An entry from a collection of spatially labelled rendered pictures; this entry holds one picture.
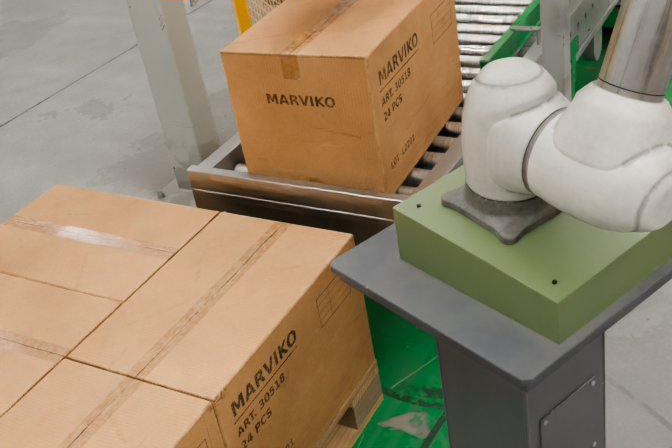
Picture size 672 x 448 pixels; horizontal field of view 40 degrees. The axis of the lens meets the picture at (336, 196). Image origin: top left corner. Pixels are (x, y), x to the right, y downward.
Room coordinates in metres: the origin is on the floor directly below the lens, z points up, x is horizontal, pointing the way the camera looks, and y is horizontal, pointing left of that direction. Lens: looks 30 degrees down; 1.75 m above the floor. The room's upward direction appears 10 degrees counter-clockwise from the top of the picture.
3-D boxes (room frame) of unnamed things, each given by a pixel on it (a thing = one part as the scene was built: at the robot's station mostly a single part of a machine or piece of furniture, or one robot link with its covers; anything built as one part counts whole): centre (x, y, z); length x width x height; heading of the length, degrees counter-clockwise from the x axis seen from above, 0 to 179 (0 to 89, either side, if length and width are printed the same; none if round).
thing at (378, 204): (2.04, 0.09, 0.58); 0.70 x 0.03 x 0.06; 56
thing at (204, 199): (2.04, 0.09, 0.48); 0.70 x 0.03 x 0.15; 56
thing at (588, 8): (2.83, -0.83, 0.50); 2.31 x 0.05 x 0.19; 146
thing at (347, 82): (2.32, -0.10, 0.75); 0.60 x 0.40 x 0.40; 149
